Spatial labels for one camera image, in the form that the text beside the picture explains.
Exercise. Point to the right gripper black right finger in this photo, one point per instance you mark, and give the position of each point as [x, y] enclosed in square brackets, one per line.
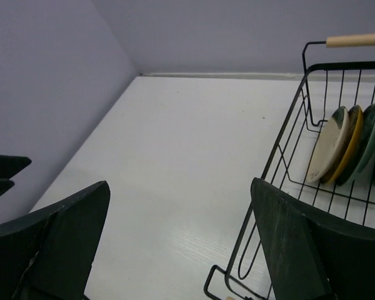
[311, 254]

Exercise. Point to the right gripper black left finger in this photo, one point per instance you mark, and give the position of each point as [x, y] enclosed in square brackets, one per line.
[49, 253]

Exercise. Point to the cream translucent plate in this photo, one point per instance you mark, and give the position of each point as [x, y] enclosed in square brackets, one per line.
[329, 144]

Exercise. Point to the yellow black patterned plate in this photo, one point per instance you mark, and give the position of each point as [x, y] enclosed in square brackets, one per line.
[347, 152]

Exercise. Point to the blue white floral small plate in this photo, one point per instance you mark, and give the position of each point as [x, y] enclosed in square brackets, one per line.
[364, 150]

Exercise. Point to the black wire dish rack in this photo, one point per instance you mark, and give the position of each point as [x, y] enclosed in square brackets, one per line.
[323, 89]

